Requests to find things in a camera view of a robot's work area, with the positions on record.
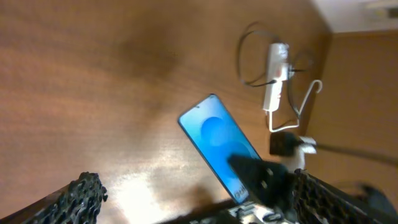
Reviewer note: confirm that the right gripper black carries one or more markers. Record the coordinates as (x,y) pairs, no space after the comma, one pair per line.
(267,183)

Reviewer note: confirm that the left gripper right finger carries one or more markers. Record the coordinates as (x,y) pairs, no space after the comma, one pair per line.
(316,201)

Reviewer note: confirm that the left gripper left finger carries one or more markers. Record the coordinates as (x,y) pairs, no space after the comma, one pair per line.
(78,202)

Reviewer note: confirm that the blue Galaxy smartphone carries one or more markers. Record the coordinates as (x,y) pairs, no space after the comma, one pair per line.
(216,136)

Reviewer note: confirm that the white power strip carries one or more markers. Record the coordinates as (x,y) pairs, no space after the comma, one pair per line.
(277,71)

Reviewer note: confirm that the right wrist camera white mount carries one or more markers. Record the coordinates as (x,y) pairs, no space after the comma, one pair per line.
(291,149)

